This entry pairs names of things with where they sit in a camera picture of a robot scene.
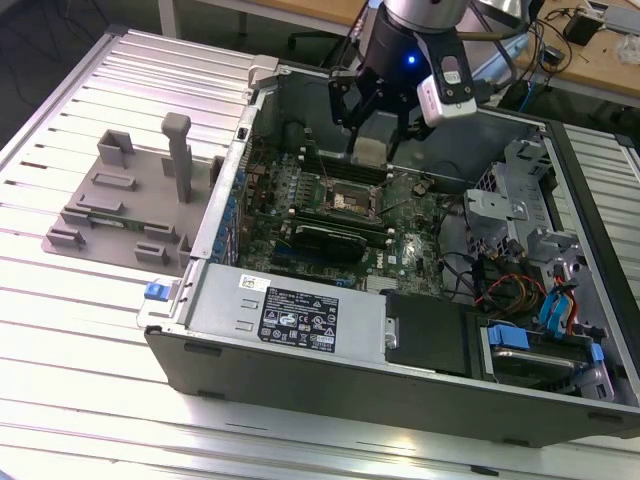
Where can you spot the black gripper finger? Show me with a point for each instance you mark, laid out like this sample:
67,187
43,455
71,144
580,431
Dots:
410,117
345,100

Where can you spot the grey parts rack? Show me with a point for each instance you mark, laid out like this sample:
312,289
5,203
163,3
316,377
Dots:
150,200

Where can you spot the small silver heat sink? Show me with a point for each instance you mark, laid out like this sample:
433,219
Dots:
380,285

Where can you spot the CPU socket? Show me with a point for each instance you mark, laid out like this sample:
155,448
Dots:
350,192

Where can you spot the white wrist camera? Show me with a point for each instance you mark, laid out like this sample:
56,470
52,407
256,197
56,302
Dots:
445,95

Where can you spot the black graphics card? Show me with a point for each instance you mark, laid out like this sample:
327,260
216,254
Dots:
330,245

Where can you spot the round coin battery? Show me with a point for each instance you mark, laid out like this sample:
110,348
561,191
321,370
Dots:
420,188

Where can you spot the dark grey PC case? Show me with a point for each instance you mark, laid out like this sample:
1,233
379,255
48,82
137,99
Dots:
350,395

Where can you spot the small black box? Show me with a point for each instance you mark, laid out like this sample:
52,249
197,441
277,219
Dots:
582,27

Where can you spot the white table frame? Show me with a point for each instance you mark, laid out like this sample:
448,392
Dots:
167,15

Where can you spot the hard disk in blue carrier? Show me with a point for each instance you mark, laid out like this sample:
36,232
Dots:
510,337

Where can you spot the silver metal drive cage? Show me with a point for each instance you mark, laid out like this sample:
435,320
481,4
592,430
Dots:
492,205

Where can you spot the blue case latch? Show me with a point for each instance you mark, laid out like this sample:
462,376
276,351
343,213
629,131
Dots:
153,291

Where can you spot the black RAM slot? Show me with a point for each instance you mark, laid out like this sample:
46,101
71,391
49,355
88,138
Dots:
340,225
340,220
335,155
335,165
335,170
335,160

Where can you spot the silver CPU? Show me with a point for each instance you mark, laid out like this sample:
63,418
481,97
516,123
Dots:
370,152

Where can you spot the green motherboard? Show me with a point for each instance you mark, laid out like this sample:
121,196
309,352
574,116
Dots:
415,250

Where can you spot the black optical drive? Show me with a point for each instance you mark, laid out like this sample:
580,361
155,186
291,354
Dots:
430,330

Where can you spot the grey power supply unit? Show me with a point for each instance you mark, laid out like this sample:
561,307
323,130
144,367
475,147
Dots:
225,310

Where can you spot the wooden desk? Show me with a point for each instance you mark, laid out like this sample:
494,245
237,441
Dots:
600,65

